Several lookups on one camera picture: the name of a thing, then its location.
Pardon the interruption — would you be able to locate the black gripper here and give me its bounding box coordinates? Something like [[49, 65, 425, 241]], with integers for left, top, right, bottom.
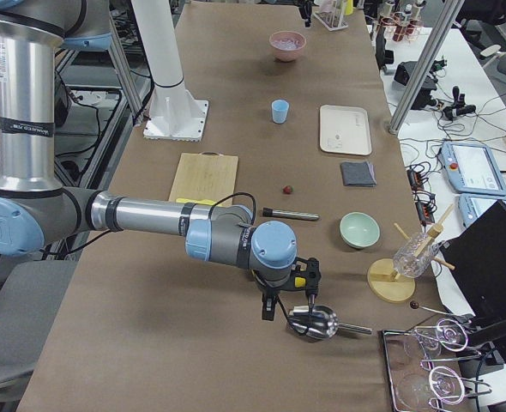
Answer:
[[252, 270, 295, 321]]

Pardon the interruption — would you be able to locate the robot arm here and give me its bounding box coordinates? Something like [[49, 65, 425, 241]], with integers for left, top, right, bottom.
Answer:
[[0, 1, 306, 320]]

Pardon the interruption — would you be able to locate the metal ice scoop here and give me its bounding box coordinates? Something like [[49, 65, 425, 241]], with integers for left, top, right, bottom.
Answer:
[[288, 305, 373, 340]]

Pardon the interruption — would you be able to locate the light blue plastic cup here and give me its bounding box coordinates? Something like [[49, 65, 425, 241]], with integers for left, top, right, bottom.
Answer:
[[271, 100, 290, 124]]

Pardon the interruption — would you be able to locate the pile of clear ice cubes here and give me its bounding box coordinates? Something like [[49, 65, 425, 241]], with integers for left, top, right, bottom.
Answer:
[[271, 37, 303, 51]]

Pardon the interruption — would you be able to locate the whole yellow lemon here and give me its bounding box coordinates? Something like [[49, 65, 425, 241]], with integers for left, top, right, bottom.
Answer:
[[294, 276, 306, 288]]

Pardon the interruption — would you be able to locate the steel muddler black tip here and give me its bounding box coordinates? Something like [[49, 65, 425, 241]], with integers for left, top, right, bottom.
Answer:
[[262, 208, 320, 221]]

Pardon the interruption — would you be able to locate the mint green bowl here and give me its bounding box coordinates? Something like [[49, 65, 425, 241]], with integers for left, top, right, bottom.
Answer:
[[339, 211, 381, 249]]

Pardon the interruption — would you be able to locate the wooden mug tree stand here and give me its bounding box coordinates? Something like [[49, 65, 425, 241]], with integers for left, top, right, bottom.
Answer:
[[367, 204, 455, 303]]

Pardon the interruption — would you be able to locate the yellow plastic knife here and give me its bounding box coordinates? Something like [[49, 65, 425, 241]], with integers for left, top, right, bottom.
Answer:
[[175, 197, 215, 206]]

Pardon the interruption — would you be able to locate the wooden cutting board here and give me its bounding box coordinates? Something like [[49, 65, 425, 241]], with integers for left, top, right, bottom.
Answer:
[[168, 153, 238, 203]]

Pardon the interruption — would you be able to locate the clear glass on stand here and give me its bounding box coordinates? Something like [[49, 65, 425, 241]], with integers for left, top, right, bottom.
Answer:
[[393, 233, 439, 278]]

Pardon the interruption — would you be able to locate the grey folded cloth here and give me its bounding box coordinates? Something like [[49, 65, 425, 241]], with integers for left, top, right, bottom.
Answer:
[[340, 161, 376, 187]]

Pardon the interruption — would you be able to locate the black glass rack tray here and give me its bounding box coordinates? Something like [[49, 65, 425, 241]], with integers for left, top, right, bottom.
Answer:
[[382, 315, 506, 411]]

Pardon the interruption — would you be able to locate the cream rabbit tray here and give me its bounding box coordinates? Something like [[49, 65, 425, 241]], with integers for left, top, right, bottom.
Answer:
[[319, 105, 372, 155]]

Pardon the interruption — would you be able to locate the black monitor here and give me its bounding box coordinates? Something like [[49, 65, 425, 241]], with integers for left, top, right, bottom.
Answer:
[[441, 201, 506, 320]]

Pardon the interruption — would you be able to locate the robot teach pendant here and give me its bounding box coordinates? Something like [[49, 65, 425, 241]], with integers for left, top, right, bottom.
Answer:
[[439, 141, 506, 196]]

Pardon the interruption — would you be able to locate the pink bowl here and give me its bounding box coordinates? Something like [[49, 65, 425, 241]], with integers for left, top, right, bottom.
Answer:
[[269, 31, 306, 62]]

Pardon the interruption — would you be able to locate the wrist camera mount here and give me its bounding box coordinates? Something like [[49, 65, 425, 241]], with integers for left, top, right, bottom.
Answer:
[[292, 257, 322, 306]]

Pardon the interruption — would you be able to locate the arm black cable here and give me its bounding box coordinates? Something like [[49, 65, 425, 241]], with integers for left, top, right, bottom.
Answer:
[[63, 192, 318, 338]]

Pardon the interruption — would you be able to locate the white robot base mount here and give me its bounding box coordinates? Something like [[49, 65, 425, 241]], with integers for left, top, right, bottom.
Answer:
[[131, 0, 209, 142]]

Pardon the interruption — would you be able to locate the white wire cup rack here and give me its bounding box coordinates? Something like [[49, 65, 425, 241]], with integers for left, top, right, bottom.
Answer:
[[314, 0, 348, 32]]

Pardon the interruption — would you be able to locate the aluminium frame post right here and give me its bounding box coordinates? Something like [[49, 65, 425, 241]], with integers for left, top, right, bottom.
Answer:
[[389, 0, 464, 136]]

